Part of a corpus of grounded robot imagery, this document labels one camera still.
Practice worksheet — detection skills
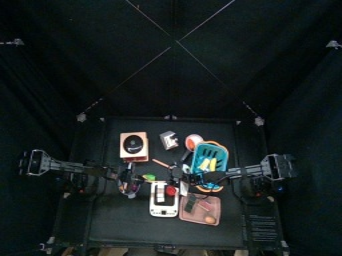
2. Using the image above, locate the teal basket with orange rim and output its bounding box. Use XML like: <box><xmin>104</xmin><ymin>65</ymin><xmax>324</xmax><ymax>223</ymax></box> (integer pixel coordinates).
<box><xmin>189</xmin><ymin>140</ymin><xmax>231</xmax><ymax>194</ymax></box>

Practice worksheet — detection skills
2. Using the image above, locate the small grey toy box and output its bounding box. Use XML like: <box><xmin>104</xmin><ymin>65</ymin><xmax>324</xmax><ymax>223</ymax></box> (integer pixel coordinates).
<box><xmin>158</xmin><ymin>130</ymin><xmax>180</xmax><ymax>151</ymax></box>

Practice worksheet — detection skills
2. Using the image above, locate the pink toy tray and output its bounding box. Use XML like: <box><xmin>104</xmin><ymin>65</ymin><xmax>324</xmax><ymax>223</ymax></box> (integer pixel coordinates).
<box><xmin>177</xmin><ymin>192</ymin><xmax>222</xmax><ymax>227</ymax></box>

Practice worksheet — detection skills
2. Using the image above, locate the orange toy stick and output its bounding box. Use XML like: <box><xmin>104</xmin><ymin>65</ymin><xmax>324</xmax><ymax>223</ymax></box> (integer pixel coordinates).
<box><xmin>150</xmin><ymin>158</ymin><xmax>169</xmax><ymax>169</ymax></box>

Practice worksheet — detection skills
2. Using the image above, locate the white cutting board with holes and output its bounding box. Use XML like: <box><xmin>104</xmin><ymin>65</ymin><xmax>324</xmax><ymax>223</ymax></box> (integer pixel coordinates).
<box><xmin>148</xmin><ymin>180</ymin><xmax>180</xmax><ymax>218</ymax></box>

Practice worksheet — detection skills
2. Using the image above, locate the wooden toy stove red front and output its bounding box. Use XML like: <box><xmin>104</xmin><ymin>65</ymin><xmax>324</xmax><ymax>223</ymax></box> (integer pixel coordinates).
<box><xmin>118</xmin><ymin>131</ymin><xmax>150</xmax><ymax>164</ymax></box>

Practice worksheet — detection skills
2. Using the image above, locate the orange and white toy cup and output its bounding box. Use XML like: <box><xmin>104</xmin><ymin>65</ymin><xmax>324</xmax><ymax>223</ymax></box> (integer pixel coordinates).
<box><xmin>184</xmin><ymin>133</ymin><xmax>205</xmax><ymax>152</ymax></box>

